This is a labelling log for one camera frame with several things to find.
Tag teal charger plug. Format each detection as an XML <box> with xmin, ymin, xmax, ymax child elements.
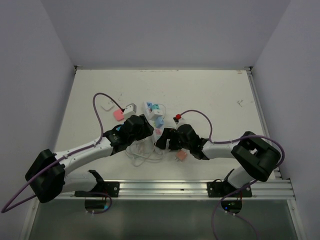
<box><xmin>150</xmin><ymin>104</ymin><xmax>160</xmax><ymax>111</ymax></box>

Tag white adapter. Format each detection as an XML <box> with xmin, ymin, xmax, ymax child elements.
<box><xmin>100</xmin><ymin>100</ymin><xmax>115</xmax><ymax>112</ymax></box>

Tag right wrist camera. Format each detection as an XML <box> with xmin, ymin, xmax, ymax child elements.
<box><xmin>172</xmin><ymin>114</ymin><xmax>182</xmax><ymax>125</ymax></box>

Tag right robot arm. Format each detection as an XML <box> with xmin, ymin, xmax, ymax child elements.
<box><xmin>155</xmin><ymin>124</ymin><xmax>282</xmax><ymax>197</ymax></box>

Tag aluminium mounting rail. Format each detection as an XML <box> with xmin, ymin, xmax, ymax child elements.
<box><xmin>55</xmin><ymin>178</ymin><xmax>295</xmax><ymax>200</ymax></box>

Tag white power strip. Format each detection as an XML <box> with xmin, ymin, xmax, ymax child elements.
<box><xmin>143</xmin><ymin>101</ymin><xmax>164</xmax><ymax>144</ymax></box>

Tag white charging cable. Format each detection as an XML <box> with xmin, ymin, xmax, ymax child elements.
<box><xmin>124</xmin><ymin>142</ymin><xmax>166</xmax><ymax>168</ymax></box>

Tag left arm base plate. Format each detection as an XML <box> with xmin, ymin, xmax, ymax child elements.
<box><xmin>74</xmin><ymin>181</ymin><xmax>120</xmax><ymax>198</ymax></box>

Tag pink adapter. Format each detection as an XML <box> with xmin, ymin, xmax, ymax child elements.
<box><xmin>113</xmin><ymin>109</ymin><xmax>125</xmax><ymax>122</ymax></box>

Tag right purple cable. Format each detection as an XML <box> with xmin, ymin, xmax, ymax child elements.
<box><xmin>181</xmin><ymin>109</ymin><xmax>287</xmax><ymax>240</ymax></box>

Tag orange charger plug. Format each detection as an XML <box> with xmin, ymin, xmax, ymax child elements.
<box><xmin>175</xmin><ymin>149</ymin><xmax>188</xmax><ymax>162</ymax></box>

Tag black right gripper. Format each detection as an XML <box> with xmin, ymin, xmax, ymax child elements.
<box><xmin>155</xmin><ymin>128</ymin><xmax>192</xmax><ymax>151</ymax></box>

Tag white charger plug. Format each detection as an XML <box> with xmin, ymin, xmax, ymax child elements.
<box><xmin>148</xmin><ymin>110</ymin><xmax>163</xmax><ymax>121</ymax></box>

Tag light blue charger plug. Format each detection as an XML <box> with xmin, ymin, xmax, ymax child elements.
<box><xmin>154</xmin><ymin>117</ymin><xmax>164</xmax><ymax>129</ymax></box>

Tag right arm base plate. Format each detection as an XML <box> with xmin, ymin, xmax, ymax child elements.
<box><xmin>206</xmin><ymin>179</ymin><xmax>253</xmax><ymax>198</ymax></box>

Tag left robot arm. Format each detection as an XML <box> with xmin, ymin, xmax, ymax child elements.
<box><xmin>25</xmin><ymin>114</ymin><xmax>154</xmax><ymax>203</ymax></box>

